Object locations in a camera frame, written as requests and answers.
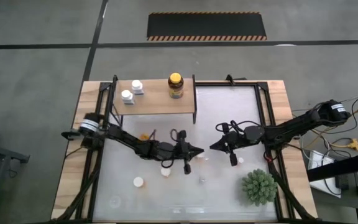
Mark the white bottle blue label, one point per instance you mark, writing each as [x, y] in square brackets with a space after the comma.
[127, 96]

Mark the black metal table frame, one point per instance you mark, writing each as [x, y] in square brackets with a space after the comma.
[260, 105]

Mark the amber vial white cap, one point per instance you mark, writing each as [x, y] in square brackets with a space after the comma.
[240, 160]
[165, 171]
[138, 182]
[144, 137]

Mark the wooden shelf black metal legs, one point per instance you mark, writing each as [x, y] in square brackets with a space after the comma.
[157, 99]

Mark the yellow power splitter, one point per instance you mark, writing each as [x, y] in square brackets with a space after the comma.
[354, 144]

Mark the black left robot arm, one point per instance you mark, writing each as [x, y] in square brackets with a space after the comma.
[126, 137]

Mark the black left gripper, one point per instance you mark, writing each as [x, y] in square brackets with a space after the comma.
[169, 150]

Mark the green artificial plant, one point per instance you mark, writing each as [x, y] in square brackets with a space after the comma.
[259, 186]

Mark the translucent white plastic bottle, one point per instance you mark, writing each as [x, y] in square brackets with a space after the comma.
[201, 179]
[115, 201]

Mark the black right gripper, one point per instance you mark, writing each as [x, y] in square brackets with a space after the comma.
[238, 139]

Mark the black hazard-striped floor mat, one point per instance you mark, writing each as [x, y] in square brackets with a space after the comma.
[206, 26]

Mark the small white pill bottle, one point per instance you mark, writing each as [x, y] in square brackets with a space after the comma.
[137, 87]

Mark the brown bottle yellow cap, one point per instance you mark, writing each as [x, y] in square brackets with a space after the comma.
[176, 85]

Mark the white box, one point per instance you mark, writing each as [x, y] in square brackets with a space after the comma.
[322, 171]

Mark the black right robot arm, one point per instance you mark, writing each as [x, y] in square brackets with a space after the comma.
[291, 127]

